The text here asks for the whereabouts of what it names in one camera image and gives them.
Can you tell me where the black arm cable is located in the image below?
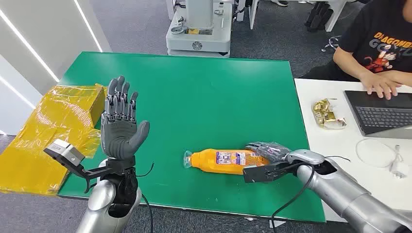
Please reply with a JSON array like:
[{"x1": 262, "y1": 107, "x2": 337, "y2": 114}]
[
  {"x1": 270, "y1": 156, "x2": 351, "y2": 233},
  {"x1": 135, "y1": 161, "x2": 155, "y2": 233}
]

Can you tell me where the yellow film-wrapped cardboard box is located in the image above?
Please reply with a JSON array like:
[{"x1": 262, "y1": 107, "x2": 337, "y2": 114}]
[{"x1": 0, "y1": 83, "x2": 108, "y2": 196}]

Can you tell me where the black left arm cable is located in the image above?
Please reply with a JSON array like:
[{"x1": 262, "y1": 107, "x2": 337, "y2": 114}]
[{"x1": 135, "y1": 161, "x2": 155, "y2": 233}]

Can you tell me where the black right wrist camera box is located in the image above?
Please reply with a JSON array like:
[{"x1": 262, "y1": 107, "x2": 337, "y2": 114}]
[{"x1": 243, "y1": 162, "x2": 298, "y2": 184}]

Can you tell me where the gold foil snack wrapper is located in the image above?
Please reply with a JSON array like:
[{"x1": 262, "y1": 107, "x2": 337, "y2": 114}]
[{"x1": 311, "y1": 98, "x2": 347, "y2": 130}]

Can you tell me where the orange plastic bottle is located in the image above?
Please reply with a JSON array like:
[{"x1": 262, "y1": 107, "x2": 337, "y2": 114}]
[{"x1": 183, "y1": 148, "x2": 270, "y2": 176}]

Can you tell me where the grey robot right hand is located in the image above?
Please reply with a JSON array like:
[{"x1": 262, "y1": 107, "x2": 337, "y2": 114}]
[{"x1": 244, "y1": 141, "x2": 292, "y2": 165}]

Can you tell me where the dark grey laptop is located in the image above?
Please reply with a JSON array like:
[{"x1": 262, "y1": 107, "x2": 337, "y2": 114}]
[{"x1": 343, "y1": 90, "x2": 412, "y2": 140}]

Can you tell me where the white desk panel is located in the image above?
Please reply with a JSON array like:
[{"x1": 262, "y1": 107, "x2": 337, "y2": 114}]
[{"x1": 324, "y1": 0, "x2": 350, "y2": 32}]

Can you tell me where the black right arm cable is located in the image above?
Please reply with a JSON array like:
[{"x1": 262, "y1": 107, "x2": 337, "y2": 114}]
[{"x1": 270, "y1": 156, "x2": 351, "y2": 233}]

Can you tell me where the person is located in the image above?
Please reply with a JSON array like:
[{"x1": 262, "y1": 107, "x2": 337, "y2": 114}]
[{"x1": 301, "y1": 0, "x2": 412, "y2": 100}]

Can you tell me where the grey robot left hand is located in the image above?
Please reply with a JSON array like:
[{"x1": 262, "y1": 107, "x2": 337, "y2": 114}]
[{"x1": 101, "y1": 76, "x2": 151, "y2": 161}]

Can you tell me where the person's right hand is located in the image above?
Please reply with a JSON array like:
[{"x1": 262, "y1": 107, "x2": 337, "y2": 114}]
[{"x1": 360, "y1": 72, "x2": 403, "y2": 100}]

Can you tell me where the white coiled charger cable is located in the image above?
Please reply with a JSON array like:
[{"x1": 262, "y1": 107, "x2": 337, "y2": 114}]
[{"x1": 355, "y1": 138, "x2": 408, "y2": 180}]

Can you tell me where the black bag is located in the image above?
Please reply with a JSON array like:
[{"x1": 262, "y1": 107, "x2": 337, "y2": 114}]
[{"x1": 304, "y1": 1, "x2": 334, "y2": 33}]

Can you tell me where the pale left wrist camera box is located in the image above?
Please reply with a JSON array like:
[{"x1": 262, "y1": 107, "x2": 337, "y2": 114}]
[{"x1": 43, "y1": 139, "x2": 113, "y2": 194}]

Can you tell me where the white furniture leg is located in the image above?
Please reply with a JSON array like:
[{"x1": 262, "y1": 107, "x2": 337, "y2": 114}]
[{"x1": 248, "y1": 0, "x2": 259, "y2": 30}]

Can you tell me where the green table mat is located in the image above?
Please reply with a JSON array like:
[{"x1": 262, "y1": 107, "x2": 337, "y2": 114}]
[{"x1": 58, "y1": 51, "x2": 326, "y2": 223}]

